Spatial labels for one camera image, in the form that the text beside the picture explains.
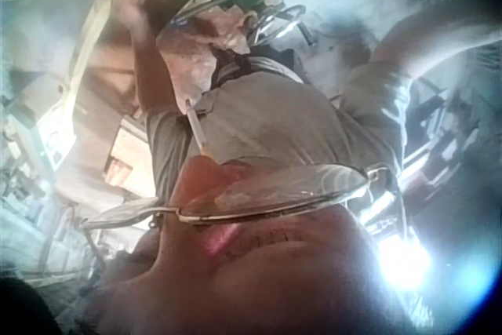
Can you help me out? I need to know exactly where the person's left hand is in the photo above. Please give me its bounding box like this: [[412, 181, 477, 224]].
[[113, 0, 152, 38]]

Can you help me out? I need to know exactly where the clear crumpled plastic bag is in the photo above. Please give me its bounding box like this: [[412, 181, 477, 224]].
[[155, 8, 254, 101]]

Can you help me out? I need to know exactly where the white cigarette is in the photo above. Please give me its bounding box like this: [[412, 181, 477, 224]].
[[184, 100, 210, 158]]

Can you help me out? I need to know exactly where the cluttered shelf with cartons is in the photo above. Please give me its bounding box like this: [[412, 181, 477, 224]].
[[0, 64, 158, 277]]

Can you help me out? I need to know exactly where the dark metal rack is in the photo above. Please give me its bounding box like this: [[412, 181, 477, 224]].
[[402, 71, 502, 210]]

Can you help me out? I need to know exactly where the metal wire frame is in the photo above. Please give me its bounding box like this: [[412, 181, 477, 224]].
[[249, 3, 317, 48]]

